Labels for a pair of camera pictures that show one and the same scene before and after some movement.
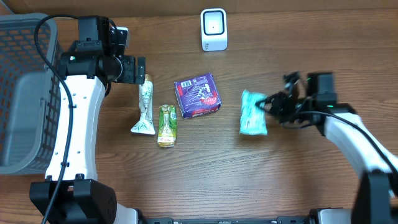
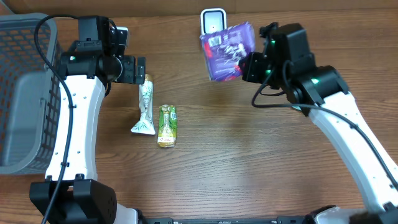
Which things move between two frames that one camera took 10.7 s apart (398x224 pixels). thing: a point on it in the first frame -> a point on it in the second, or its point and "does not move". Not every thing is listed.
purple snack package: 198,95 -> 224,50
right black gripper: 277,103 -> 251,68
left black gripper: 138,70 does not move
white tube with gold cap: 146,124 does not move
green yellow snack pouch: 167,126 does not move
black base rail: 286,219 does not move
